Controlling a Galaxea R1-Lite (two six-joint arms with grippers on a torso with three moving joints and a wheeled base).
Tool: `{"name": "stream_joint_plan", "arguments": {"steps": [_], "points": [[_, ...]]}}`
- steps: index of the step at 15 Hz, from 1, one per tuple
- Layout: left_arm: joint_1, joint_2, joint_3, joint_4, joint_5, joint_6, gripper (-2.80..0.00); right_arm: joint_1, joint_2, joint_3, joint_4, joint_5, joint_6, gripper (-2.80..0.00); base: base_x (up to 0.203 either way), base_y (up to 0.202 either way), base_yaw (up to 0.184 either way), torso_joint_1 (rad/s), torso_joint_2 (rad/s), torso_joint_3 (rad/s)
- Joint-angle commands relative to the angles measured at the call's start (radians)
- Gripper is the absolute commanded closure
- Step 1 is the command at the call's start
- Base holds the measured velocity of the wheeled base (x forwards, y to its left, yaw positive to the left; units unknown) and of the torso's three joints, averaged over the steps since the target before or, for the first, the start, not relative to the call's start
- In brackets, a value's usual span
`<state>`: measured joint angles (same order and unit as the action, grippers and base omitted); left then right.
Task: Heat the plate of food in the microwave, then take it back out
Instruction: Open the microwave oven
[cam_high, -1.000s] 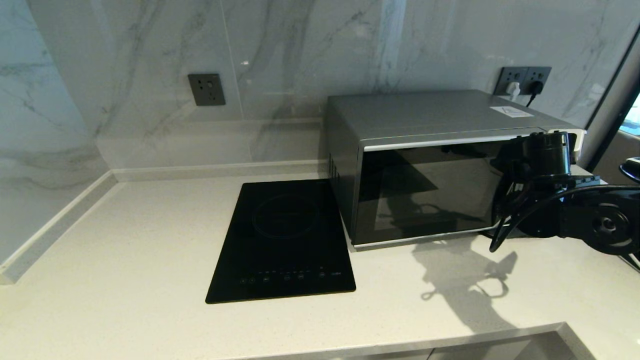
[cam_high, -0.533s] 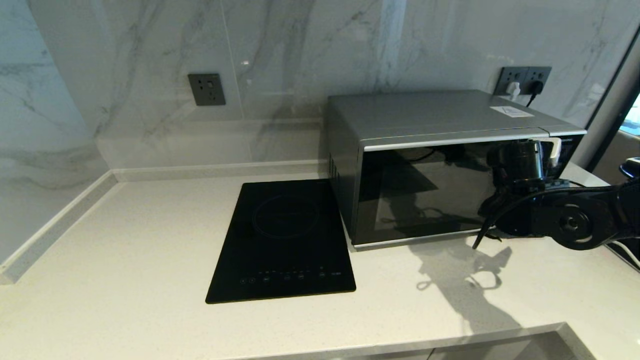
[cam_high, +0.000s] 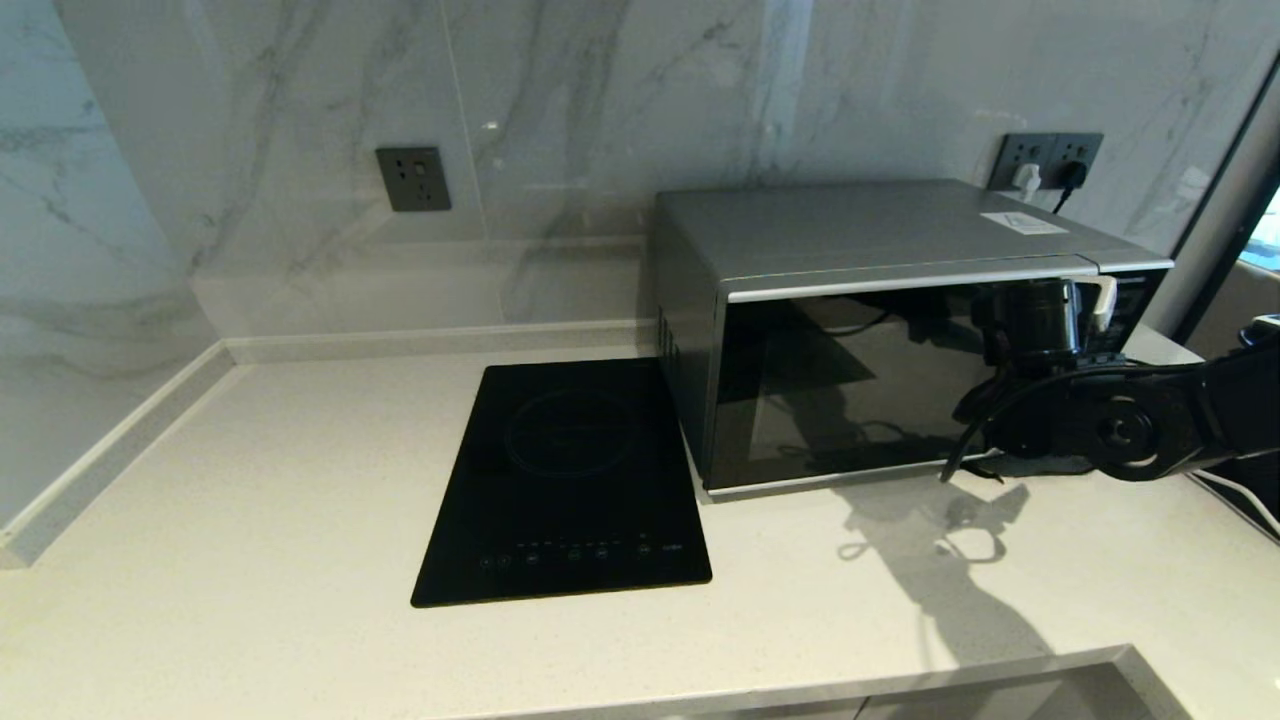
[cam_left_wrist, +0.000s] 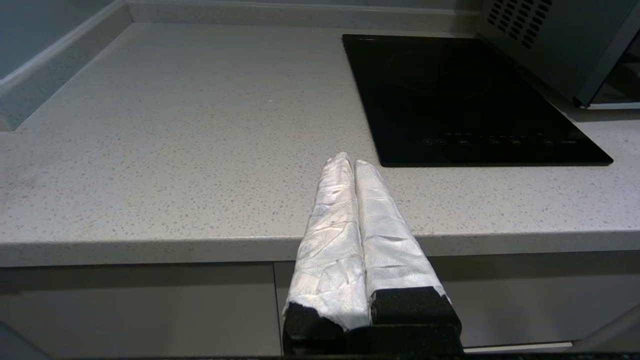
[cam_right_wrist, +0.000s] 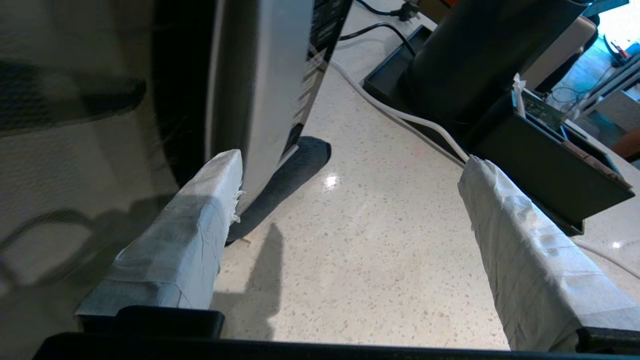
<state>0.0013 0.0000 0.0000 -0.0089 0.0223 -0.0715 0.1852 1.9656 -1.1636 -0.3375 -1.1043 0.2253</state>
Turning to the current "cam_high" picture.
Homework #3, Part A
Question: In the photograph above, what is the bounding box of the white paper sheet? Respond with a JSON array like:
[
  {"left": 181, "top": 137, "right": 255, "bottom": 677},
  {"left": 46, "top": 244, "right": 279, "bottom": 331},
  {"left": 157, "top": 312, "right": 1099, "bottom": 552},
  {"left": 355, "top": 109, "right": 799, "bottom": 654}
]
[{"left": 980, "top": 211, "right": 1069, "bottom": 237}]

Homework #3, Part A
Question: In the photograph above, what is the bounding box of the silver microwave oven body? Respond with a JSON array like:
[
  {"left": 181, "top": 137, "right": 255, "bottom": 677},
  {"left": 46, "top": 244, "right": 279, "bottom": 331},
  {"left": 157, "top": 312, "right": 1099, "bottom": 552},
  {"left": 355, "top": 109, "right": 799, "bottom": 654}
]
[{"left": 652, "top": 180, "right": 1175, "bottom": 501}]

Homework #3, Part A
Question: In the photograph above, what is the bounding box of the black power plug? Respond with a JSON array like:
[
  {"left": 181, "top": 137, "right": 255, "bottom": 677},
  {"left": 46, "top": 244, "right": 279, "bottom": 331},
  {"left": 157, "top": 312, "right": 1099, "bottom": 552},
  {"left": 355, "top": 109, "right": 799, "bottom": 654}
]
[{"left": 1052, "top": 160, "right": 1089, "bottom": 214}]

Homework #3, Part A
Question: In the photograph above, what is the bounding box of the grey cabinet front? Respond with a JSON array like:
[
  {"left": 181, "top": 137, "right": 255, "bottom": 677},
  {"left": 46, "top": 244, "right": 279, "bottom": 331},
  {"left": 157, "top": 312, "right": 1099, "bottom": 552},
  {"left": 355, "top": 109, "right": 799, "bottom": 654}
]
[
  {"left": 858, "top": 660, "right": 1136, "bottom": 720},
  {"left": 640, "top": 688, "right": 866, "bottom": 720}
]

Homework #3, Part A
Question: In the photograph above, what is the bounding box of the black induction cooktop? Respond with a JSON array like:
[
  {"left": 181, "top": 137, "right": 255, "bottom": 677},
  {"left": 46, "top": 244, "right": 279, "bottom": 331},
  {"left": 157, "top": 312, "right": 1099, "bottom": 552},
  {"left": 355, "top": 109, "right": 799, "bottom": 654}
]
[{"left": 410, "top": 360, "right": 714, "bottom": 608}]

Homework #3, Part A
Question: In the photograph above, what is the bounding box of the dark window frame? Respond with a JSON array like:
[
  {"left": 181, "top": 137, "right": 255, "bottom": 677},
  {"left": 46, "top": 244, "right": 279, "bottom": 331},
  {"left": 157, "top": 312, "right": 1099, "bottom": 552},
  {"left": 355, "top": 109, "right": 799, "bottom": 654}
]
[{"left": 1168, "top": 45, "right": 1280, "bottom": 346}]

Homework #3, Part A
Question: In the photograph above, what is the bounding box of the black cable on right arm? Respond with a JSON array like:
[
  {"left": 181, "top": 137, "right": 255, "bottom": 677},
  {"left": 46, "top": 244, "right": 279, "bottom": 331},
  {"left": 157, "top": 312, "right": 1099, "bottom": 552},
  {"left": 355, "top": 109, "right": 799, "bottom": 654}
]
[{"left": 940, "top": 362, "right": 1131, "bottom": 484}]

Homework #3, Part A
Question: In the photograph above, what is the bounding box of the grey double wall socket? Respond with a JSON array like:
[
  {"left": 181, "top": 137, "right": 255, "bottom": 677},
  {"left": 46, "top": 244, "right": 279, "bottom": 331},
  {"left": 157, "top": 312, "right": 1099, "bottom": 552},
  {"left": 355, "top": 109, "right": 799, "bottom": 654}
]
[{"left": 989, "top": 132, "right": 1105, "bottom": 192}]

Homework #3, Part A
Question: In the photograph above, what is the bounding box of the white power cable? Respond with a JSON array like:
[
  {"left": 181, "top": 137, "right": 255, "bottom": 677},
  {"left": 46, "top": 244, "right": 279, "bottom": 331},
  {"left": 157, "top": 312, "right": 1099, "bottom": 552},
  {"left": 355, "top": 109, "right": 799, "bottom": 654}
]
[{"left": 1195, "top": 470, "right": 1280, "bottom": 541}]

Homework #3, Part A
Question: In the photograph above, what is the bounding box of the grey single wall socket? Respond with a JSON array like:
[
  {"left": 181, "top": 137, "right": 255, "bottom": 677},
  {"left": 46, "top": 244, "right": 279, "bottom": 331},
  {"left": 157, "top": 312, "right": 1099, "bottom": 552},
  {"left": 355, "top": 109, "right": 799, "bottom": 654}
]
[{"left": 376, "top": 147, "right": 452, "bottom": 213}]

